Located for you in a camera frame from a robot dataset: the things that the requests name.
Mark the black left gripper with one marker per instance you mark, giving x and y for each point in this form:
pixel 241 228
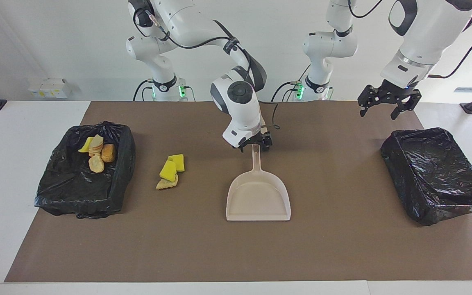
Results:
pixel 395 93

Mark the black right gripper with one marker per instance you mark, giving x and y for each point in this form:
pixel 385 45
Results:
pixel 262 138

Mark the beige plastic dustpan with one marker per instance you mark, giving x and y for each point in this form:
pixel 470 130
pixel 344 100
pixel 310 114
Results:
pixel 258 196

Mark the yellow sponge block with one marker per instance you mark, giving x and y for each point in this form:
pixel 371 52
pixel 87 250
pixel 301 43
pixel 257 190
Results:
pixel 178 163
pixel 167 171

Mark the small beige crumbly foam piece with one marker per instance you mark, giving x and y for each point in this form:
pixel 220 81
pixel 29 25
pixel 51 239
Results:
pixel 165 185

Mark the brown bread shaped foam piece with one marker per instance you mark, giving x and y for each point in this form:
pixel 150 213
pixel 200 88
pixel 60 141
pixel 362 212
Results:
pixel 108 153

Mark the pale beige foam chunk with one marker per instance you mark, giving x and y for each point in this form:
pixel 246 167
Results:
pixel 96 144

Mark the yellowish beige foam chunk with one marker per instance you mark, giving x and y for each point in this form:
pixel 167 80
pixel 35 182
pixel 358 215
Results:
pixel 96 164

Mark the yellow sponge wedge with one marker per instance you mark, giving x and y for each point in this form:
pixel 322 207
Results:
pixel 85 145

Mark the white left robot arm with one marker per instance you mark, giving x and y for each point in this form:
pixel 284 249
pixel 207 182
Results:
pixel 428 32

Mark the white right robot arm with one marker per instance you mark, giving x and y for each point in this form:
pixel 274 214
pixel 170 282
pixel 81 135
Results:
pixel 240 106

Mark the black bag lined bin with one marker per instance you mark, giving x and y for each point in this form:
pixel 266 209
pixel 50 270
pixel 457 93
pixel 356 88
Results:
pixel 432 172
pixel 76 188

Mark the brown table mat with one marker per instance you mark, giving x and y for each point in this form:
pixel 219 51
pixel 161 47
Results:
pixel 203 254

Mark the white box with yellow label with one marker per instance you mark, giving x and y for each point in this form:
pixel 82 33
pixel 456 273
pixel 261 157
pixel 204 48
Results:
pixel 47 88

